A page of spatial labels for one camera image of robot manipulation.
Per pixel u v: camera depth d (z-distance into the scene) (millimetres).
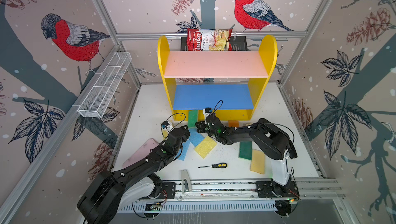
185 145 877
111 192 403
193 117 952
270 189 728
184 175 772
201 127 910
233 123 952
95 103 713
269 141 511
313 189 748
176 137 634
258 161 815
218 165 802
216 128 743
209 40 875
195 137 901
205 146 876
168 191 732
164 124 760
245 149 853
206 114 854
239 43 944
